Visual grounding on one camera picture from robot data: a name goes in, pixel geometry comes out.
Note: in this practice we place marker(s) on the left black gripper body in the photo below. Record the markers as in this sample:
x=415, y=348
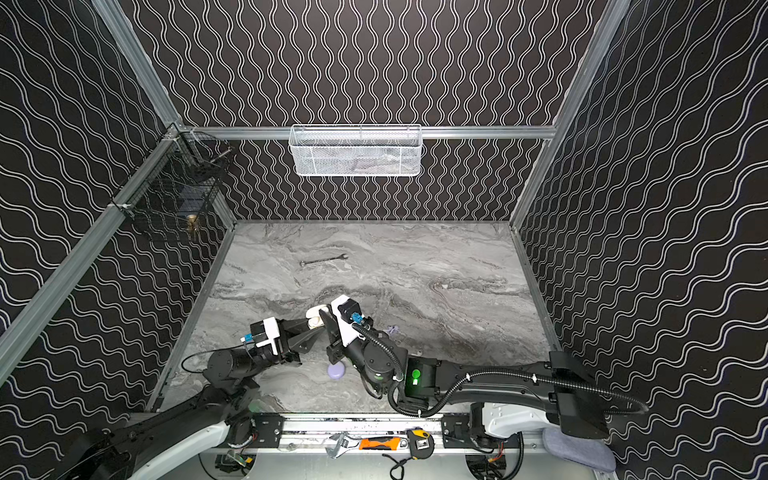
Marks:
x=287, y=339

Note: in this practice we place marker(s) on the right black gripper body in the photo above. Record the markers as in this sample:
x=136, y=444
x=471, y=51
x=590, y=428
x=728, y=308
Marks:
x=335, y=335

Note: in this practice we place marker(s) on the cream earbud charging case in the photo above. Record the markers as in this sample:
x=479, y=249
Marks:
x=315, y=315

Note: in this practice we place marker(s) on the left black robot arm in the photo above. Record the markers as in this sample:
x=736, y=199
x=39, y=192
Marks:
x=149, y=448

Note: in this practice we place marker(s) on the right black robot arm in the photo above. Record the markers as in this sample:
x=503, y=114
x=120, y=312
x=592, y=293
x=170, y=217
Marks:
x=421, y=387

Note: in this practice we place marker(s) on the purple round charging case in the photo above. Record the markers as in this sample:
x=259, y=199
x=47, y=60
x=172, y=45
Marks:
x=336, y=370

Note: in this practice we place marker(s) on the steel combination wrench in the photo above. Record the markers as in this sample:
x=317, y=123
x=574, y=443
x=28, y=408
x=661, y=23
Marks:
x=304, y=263

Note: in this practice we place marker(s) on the adjustable wrench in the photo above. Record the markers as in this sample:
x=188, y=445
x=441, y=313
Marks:
x=340, y=443

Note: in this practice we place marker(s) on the yellow black tape measure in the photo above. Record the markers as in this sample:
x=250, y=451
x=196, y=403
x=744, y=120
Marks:
x=421, y=444

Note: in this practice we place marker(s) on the brass fitting in basket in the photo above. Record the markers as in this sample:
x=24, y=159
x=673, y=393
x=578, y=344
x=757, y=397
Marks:
x=192, y=224

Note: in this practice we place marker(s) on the grey cloth pad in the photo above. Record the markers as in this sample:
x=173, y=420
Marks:
x=593, y=454

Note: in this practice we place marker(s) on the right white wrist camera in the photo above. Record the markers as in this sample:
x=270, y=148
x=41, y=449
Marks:
x=347, y=313

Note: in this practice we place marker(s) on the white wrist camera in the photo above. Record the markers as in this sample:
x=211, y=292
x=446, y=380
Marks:
x=347, y=313
x=264, y=333

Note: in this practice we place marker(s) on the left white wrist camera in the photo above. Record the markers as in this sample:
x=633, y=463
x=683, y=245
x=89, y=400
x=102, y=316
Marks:
x=264, y=333

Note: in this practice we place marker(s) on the white wire mesh basket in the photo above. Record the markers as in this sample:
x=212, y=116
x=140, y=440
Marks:
x=356, y=150

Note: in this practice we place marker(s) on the black wire basket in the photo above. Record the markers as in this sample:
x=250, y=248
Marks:
x=186, y=181

